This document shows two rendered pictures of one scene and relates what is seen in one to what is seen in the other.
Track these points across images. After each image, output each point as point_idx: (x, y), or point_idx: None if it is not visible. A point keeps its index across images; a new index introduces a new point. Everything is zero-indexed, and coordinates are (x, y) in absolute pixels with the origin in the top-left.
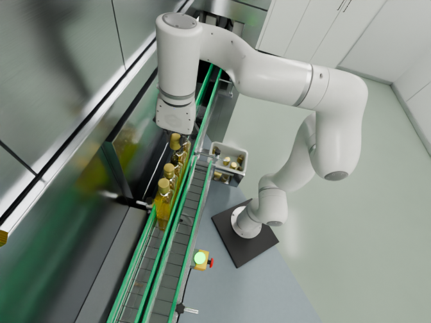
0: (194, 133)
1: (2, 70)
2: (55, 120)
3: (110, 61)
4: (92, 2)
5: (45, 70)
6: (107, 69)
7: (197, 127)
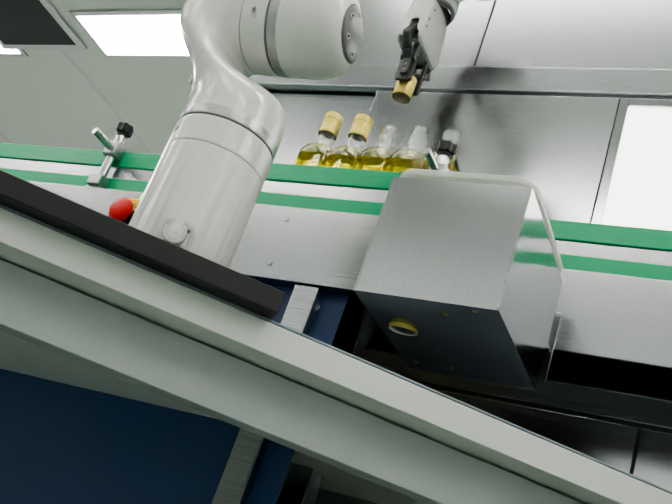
0: (403, 38)
1: (375, 13)
2: (369, 50)
3: (454, 49)
4: (464, 8)
5: (392, 24)
6: (444, 52)
7: (410, 27)
